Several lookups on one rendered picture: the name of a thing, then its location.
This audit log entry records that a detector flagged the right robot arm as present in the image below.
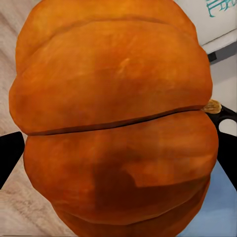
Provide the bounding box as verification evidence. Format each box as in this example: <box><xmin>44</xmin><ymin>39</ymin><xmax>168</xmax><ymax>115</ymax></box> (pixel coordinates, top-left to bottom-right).
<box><xmin>207</xmin><ymin>105</ymin><xmax>237</xmax><ymax>137</ymax></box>

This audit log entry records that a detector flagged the pumpkin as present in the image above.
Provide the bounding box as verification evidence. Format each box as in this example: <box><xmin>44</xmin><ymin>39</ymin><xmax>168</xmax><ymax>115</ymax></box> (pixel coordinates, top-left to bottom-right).
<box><xmin>9</xmin><ymin>0</ymin><xmax>222</xmax><ymax>237</ymax></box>

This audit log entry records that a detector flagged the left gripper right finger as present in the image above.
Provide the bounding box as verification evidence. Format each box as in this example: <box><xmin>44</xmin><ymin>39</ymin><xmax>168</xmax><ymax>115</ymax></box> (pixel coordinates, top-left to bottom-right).
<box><xmin>217</xmin><ymin>132</ymin><xmax>237</xmax><ymax>190</ymax></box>

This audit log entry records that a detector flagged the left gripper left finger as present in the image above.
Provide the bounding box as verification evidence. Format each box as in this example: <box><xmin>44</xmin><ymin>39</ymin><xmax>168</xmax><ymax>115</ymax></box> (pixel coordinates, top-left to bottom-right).
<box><xmin>0</xmin><ymin>131</ymin><xmax>25</xmax><ymax>189</ymax></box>

